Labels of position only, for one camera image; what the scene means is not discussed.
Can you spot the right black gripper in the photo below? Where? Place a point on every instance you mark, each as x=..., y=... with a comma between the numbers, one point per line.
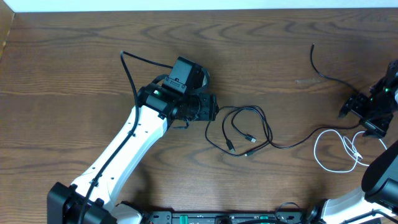
x=354, y=103

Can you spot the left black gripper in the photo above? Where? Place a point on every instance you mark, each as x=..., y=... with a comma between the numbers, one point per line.
x=212, y=107

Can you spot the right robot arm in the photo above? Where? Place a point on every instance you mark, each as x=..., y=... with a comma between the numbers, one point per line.
x=377, y=195

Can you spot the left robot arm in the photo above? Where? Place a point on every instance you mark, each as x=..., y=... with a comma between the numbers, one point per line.
x=91, y=197

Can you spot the cardboard panel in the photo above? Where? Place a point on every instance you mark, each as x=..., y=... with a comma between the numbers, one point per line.
x=6, y=19

